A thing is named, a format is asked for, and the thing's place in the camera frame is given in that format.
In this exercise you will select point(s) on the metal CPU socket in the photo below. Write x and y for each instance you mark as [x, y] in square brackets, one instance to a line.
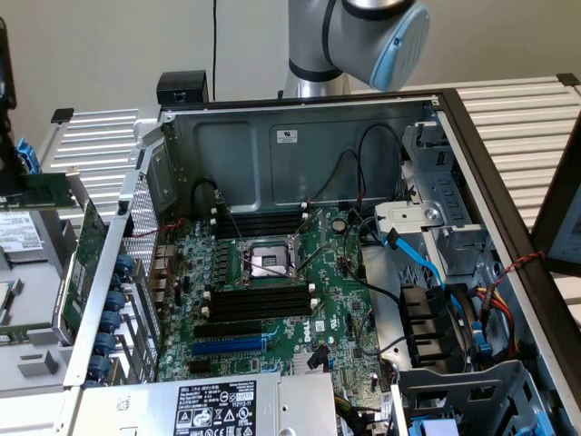
[268, 261]

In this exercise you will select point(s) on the green graphics card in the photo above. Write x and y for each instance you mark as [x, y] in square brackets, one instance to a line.
[86, 254]

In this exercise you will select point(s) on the short black expansion slot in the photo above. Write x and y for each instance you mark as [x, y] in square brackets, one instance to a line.
[202, 368]

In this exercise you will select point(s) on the metal socket cover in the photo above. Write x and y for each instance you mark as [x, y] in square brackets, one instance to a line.
[318, 227]

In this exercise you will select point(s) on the black fan shroud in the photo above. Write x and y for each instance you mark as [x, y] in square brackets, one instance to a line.
[422, 318]

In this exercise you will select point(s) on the green RAM stick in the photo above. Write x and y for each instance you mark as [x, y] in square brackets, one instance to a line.
[27, 330]
[45, 191]

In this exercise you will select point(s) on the grey plastic drive bracket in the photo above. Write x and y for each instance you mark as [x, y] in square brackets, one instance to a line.
[404, 215]

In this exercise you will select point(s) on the silver coin battery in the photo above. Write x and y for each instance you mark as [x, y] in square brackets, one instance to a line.
[338, 224]

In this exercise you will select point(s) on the silver hard disk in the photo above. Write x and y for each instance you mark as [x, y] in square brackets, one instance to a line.
[20, 231]

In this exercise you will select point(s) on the small metal rear port block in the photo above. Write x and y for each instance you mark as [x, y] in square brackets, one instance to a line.
[162, 273]
[161, 293]

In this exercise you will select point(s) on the green motherboard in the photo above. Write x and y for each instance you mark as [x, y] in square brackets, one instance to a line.
[336, 290]

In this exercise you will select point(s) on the grey parts rack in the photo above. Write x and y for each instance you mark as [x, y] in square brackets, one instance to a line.
[43, 272]

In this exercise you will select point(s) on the black RAM slot white latches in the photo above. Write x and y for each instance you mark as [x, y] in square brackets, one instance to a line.
[261, 314]
[261, 299]
[258, 215]
[258, 227]

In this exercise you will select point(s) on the long blue expansion slot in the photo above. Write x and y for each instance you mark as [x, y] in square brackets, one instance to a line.
[227, 347]

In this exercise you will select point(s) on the black table end cap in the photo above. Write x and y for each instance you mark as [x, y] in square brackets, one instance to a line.
[568, 80]
[62, 115]

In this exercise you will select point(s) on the long black expansion slot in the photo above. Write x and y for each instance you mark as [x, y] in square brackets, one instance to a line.
[227, 330]

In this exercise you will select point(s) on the thin metal locking lever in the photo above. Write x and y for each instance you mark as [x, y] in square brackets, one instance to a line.
[233, 224]
[268, 267]

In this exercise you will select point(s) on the dark grey disk bay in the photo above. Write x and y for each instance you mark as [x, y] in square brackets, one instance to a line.
[454, 386]

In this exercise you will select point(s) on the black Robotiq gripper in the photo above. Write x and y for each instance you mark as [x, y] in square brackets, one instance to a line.
[5, 136]

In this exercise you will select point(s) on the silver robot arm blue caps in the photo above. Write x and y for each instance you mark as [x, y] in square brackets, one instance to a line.
[358, 36]

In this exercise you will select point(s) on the blue drive carrier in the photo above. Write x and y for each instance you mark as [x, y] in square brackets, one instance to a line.
[433, 428]

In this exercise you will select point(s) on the blue disk bracket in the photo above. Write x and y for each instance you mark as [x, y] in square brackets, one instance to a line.
[31, 159]

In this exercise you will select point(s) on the large metal rear port block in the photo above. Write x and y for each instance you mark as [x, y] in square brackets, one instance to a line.
[164, 254]

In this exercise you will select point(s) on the open grey PC case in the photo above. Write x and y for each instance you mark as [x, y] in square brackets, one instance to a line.
[227, 154]

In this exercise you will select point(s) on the grey metal drive cage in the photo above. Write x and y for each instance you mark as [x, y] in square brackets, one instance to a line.
[449, 191]

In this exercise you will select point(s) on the silver finned heat sink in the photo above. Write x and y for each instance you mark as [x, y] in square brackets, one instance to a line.
[300, 363]

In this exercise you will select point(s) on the grey power supply with label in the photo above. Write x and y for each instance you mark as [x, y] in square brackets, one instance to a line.
[136, 409]

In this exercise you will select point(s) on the small black box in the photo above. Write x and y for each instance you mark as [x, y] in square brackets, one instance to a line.
[181, 88]

